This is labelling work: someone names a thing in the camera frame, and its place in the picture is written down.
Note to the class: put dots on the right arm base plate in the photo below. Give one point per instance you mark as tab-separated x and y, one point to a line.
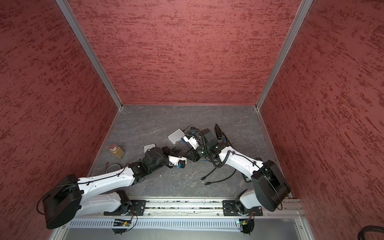
233	208

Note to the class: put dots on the spice jar with brown contents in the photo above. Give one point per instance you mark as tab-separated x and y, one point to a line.
117	151

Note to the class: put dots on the black stapler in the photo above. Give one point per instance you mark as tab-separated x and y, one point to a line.
218	132

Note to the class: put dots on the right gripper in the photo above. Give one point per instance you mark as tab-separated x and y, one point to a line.
193	154

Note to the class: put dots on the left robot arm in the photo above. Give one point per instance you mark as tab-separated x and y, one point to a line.
102	194

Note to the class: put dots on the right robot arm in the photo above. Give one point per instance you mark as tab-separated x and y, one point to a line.
270	187

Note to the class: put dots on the white switch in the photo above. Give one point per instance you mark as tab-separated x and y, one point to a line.
149	147
176	136

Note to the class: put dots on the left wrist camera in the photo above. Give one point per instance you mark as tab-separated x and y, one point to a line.
177	162

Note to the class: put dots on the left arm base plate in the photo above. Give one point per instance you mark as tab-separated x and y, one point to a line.
133	208

